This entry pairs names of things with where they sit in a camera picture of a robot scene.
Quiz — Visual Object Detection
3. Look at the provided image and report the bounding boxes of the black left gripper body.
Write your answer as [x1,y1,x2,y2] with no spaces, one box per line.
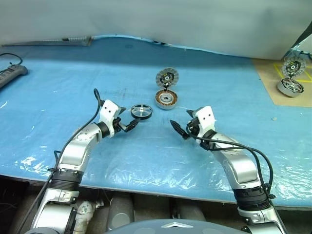
[113,117,124,134]

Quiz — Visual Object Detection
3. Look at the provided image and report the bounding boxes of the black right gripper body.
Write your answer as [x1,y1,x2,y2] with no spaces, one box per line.
[187,118,202,137]

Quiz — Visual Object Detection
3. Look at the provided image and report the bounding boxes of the black-rimmed silver spoked rotor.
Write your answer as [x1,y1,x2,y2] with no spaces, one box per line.
[130,103,155,120]

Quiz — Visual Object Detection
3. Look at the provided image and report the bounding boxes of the motor stator base copper windings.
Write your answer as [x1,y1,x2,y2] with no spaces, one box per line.
[154,89,180,111]

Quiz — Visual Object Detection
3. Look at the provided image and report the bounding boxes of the silver motor base with rotor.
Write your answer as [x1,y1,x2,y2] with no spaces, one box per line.
[276,77,305,98]

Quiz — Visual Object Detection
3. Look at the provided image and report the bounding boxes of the blue plastic table sheet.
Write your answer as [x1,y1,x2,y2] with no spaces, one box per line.
[0,34,312,208]

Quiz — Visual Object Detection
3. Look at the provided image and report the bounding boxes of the brown cardboard sheet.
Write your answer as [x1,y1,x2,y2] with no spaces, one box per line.
[252,57,312,108]

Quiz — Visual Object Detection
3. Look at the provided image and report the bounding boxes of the dark grey rounded housing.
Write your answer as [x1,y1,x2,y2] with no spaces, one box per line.
[174,204,205,222]
[107,195,135,230]

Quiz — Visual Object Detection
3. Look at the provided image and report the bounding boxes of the white wrapped bundle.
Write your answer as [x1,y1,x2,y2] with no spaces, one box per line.
[74,199,103,232]

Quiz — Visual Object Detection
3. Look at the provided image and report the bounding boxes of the grey robot torso with chevron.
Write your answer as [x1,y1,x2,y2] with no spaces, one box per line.
[104,218,217,234]

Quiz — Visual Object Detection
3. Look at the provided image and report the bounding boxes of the dark grey power strip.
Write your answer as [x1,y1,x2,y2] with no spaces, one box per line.
[0,65,29,89]

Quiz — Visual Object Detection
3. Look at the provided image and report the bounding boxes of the black slanted pole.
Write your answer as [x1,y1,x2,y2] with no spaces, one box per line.
[291,20,312,49]

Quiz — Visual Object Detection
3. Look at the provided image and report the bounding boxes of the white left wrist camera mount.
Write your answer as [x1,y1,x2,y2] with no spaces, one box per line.
[99,99,122,139]

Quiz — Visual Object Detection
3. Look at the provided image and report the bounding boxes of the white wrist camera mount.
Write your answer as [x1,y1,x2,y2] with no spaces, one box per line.
[195,106,217,134]
[99,99,122,139]

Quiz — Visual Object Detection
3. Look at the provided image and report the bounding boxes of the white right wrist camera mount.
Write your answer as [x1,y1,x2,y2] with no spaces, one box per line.
[195,106,217,134]

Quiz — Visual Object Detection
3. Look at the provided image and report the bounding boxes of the long grey metal rail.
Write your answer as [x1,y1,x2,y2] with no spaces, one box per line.
[1,36,95,47]

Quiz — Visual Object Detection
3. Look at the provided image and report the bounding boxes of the black power strip cable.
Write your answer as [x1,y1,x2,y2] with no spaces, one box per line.
[0,53,23,67]

